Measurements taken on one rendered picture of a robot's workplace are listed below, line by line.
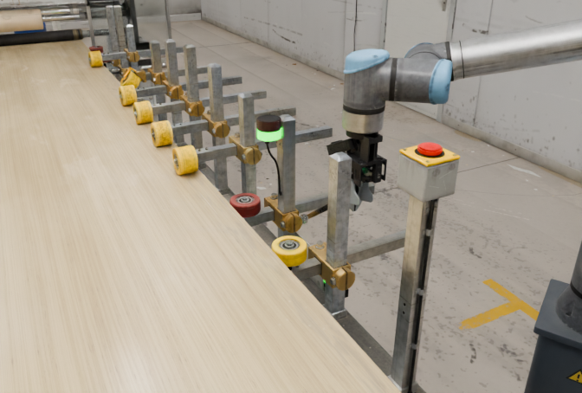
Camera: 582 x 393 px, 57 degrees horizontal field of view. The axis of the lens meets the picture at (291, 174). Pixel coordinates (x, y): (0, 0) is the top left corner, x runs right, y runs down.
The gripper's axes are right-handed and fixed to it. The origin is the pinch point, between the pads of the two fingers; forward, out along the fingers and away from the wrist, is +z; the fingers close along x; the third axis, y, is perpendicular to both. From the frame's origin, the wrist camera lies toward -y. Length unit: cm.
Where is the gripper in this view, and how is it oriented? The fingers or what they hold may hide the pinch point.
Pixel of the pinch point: (352, 204)
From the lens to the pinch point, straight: 128.7
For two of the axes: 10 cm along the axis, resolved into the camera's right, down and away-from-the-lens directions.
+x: 8.8, -2.0, 4.3
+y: 4.7, 3.7, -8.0
